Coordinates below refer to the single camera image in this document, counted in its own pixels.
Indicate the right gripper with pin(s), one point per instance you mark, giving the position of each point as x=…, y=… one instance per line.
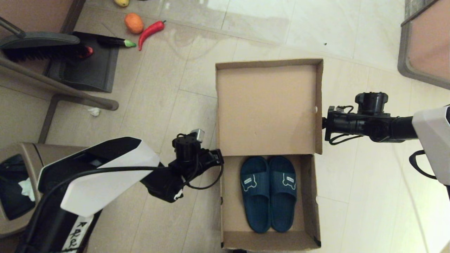
x=335, y=123

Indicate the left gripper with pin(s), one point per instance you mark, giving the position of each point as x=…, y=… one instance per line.
x=206, y=161

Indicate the dark blue slipper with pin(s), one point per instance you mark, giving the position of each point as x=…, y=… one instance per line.
x=283, y=203
x=255, y=203

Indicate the brown cardboard shoe box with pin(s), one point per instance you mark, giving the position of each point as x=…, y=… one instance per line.
x=267, y=109

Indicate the white crumpled tissue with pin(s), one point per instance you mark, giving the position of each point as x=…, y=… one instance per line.
x=94, y=111
x=26, y=188

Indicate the red chili pepper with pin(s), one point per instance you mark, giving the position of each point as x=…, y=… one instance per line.
x=149, y=32

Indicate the toy eggplant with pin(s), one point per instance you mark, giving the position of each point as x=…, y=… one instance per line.
x=112, y=42

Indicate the dark grey dustpan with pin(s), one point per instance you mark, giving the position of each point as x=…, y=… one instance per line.
x=88, y=72

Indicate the orange toy fruit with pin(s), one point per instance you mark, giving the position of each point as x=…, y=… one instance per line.
x=134, y=24

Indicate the small red toy fruit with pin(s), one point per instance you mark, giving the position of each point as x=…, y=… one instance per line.
x=89, y=52

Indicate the yellow toy fruit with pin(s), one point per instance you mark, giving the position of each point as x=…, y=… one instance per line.
x=121, y=2

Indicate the brown trash bin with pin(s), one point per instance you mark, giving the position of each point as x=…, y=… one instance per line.
x=21, y=149

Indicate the black broom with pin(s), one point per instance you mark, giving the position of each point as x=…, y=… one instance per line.
x=42, y=52

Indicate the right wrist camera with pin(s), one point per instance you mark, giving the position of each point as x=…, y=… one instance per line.
x=340, y=109

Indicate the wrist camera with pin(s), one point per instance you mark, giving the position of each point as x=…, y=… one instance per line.
x=197, y=134
x=340, y=109

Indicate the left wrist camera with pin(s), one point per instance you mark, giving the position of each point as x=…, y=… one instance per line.
x=197, y=134

